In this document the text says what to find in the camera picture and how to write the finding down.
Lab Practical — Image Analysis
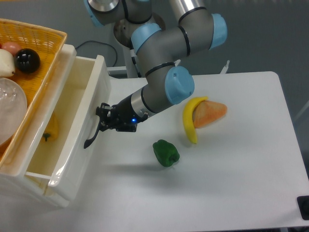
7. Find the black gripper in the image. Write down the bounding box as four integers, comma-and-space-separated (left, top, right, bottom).
98, 95, 148, 132

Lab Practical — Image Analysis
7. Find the white top drawer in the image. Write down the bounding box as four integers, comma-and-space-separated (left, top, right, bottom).
24, 55, 112, 201

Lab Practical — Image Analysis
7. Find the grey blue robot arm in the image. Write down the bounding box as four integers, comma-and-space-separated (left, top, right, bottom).
84, 0, 227, 132

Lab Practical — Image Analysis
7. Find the white drawer cabinet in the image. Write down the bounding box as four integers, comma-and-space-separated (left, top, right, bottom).
0, 44, 76, 206

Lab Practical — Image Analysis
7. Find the yellow bell pepper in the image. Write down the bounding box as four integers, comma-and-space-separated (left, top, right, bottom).
41, 113, 59, 142

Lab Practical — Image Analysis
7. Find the green bell pepper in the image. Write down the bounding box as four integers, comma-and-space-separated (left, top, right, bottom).
153, 139, 180, 167

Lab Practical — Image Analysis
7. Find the yellow banana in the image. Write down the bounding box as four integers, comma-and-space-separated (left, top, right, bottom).
183, 96, 208, 144

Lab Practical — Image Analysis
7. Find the clear plastic wrapped bowl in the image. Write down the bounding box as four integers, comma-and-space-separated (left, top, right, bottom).
0, 78, 27, 145

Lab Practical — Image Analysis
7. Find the yellow woven basket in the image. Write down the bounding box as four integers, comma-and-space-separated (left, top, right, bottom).
0, 18, 67, 165

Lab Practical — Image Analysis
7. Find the black ball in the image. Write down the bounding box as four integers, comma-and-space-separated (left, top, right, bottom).
14, 48, 41, 73

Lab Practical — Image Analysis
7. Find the orange triangular bread slice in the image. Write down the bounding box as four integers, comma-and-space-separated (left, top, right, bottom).
193, 101, 227, 129

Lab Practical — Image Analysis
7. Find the white toy radish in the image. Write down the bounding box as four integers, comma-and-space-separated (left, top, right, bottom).
0, 49, 15, 77

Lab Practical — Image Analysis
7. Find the pink toy fruit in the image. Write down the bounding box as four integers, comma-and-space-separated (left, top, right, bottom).
1, 42, 22, 56

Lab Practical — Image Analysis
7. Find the black corner clamp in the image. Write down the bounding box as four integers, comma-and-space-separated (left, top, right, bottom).
297, 195, 309, 220

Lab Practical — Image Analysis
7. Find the metal table bracket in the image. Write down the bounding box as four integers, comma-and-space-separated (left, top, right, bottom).
108, 57, 181, 80

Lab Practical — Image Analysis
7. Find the black cable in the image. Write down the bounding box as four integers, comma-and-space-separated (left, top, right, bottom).
74, 40, 118, 67

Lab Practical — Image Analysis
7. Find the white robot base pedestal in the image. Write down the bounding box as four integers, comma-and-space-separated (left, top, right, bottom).
113, 13, 166, 78

